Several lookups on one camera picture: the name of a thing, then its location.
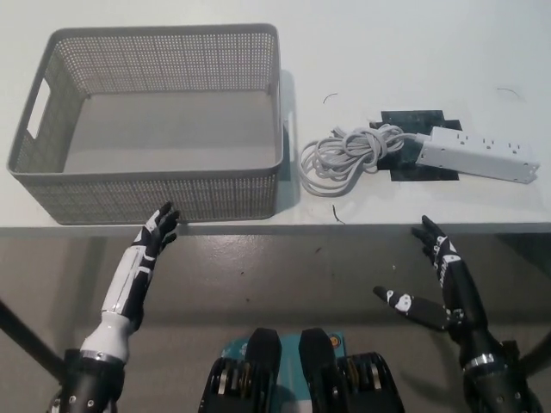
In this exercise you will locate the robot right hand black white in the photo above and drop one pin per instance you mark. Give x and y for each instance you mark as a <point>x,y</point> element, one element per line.
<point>460,297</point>

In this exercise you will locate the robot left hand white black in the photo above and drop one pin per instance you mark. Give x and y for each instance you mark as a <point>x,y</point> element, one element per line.
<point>129,284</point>

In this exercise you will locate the grey perforated plastic basket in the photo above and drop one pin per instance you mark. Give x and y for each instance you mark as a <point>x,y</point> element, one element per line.
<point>150,193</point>

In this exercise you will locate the black table leg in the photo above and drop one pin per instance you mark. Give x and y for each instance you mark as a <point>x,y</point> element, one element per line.
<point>538,355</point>
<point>30,333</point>

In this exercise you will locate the robot body black teal blocks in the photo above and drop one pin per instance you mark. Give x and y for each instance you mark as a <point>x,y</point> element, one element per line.
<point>267,365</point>

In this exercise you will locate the black tape patch on table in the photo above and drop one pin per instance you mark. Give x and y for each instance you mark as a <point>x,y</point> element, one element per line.
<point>413,118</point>

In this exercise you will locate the thin curved black thread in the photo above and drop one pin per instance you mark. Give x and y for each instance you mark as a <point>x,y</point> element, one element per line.
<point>329,97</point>
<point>509,90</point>

